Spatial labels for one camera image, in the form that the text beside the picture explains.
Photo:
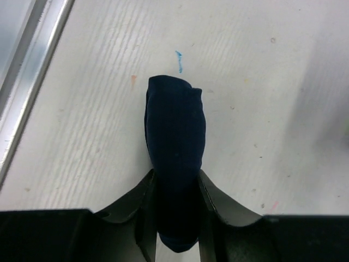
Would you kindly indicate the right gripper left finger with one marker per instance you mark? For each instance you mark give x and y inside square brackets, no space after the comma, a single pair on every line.
[123,231]

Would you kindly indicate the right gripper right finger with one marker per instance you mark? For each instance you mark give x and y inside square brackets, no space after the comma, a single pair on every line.
[232,232]

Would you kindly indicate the navy blue underwear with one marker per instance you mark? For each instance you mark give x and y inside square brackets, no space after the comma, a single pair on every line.
[175,133]

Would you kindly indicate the aluminium mounting rail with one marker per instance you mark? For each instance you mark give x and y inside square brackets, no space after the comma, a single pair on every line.
[30,31]

